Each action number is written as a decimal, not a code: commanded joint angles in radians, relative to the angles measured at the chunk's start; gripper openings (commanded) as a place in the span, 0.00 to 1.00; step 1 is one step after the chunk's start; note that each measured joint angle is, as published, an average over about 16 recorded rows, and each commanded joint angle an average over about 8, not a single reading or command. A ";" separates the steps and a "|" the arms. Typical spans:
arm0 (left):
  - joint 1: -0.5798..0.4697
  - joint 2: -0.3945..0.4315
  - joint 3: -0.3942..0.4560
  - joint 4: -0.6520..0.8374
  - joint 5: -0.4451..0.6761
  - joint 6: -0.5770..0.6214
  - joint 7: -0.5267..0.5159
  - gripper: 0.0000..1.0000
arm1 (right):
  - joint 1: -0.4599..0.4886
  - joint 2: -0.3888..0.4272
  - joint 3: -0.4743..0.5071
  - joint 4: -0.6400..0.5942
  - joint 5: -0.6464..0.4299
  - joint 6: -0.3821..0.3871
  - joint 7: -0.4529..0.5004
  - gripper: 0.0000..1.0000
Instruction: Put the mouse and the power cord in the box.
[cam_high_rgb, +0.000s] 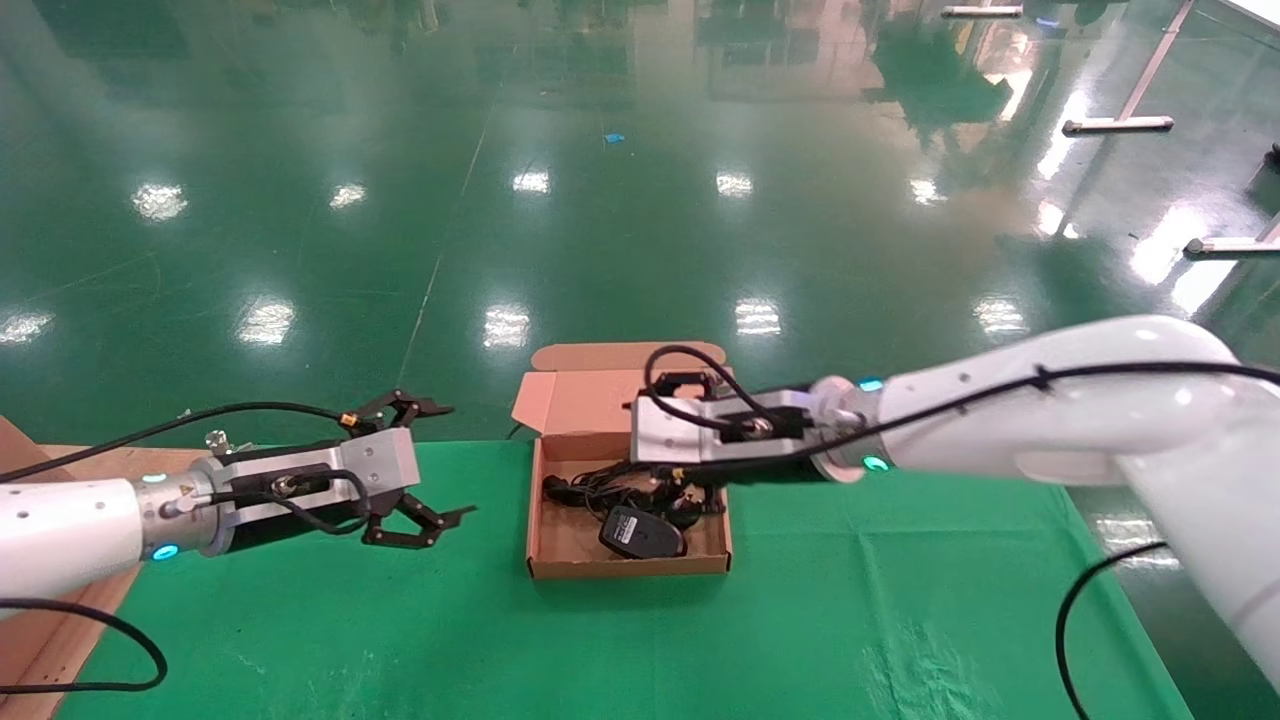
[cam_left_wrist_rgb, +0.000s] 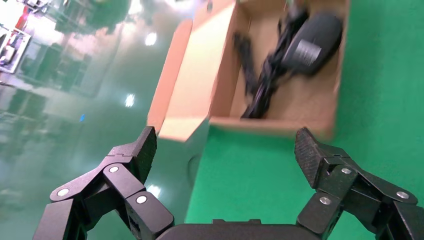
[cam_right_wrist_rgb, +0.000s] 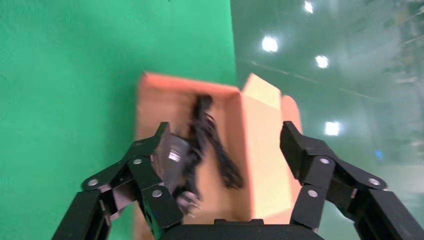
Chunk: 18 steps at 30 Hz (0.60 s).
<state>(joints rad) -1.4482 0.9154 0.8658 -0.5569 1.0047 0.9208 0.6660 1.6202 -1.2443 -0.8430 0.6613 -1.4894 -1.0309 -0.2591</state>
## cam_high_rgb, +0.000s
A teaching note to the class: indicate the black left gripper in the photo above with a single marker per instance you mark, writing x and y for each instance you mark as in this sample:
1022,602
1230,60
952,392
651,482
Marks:
300,530

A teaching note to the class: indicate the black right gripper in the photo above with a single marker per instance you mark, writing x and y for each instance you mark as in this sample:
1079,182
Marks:
770,470

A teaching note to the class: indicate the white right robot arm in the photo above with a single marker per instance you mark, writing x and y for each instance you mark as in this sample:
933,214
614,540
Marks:
1150,440

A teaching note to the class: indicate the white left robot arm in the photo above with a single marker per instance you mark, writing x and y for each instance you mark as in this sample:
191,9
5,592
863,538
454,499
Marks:
60,540

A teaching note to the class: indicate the open brown cardboard box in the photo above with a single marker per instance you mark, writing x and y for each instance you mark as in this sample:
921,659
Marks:
565,545

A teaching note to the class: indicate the green table mat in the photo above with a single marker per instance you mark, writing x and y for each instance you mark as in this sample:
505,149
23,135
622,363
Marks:
400,640

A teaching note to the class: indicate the silver metal clip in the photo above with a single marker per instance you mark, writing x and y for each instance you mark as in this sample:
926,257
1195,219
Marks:
215,440

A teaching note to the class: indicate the grey metal stand foot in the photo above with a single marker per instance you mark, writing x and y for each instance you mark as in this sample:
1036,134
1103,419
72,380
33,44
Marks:
983,12

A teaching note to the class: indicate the grey metal stand with pole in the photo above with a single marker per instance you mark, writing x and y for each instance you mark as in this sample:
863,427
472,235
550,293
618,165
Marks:
1230,247
1120,125

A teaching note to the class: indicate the white table edge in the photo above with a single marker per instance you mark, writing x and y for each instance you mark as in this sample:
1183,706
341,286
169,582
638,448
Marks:
1262,8

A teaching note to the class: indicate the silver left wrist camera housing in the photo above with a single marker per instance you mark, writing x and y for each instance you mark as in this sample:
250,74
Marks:
385,460

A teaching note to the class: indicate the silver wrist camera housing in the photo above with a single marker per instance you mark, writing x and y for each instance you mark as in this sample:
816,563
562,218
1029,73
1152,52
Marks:
385,460
670,430

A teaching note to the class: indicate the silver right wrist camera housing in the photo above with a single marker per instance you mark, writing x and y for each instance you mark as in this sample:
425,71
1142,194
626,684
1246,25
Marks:
670,430

